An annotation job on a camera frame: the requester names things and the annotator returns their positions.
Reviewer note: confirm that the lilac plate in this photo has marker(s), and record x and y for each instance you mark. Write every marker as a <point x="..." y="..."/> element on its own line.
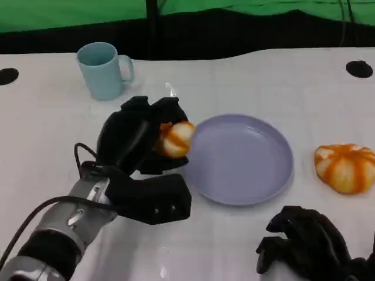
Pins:
<point x="243" y="161"/>

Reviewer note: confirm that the black upright pole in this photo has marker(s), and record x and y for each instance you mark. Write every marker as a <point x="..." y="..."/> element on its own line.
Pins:
<point x="153" y="29"/>

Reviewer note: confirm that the orange white toy bread roll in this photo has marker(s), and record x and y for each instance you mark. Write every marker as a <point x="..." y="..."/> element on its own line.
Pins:
<point x="178" y="140"/>
<point x="344" y="169"/>

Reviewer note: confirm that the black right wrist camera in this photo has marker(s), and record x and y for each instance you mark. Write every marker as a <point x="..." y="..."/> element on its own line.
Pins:
<point x="364" y="269"/>

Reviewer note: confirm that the black table grommet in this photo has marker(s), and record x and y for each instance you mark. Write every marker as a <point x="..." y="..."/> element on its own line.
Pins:
<point x="359" y="69"/>
<point x="8" y="76"/>

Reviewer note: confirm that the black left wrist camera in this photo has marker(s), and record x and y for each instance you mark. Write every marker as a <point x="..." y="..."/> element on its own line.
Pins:
<point x="158" y="199"/>

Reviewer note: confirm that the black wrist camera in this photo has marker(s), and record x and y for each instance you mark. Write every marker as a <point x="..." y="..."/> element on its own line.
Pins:
<point x="364" y="269"/>
<point x="158" y="199"/>

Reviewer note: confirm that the green cloth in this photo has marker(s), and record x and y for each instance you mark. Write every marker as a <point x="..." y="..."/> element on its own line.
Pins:
<point x="73" y="13"/>

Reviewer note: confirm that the pale green mug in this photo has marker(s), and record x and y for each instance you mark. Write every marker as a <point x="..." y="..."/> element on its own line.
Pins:
<point x="99" y="73"/>

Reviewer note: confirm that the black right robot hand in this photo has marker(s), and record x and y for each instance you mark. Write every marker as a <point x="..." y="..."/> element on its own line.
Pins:
<point x="313" y="246"/>

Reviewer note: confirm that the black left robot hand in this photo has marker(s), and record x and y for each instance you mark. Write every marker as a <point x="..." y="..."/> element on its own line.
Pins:
<point x="123" y="140"/>

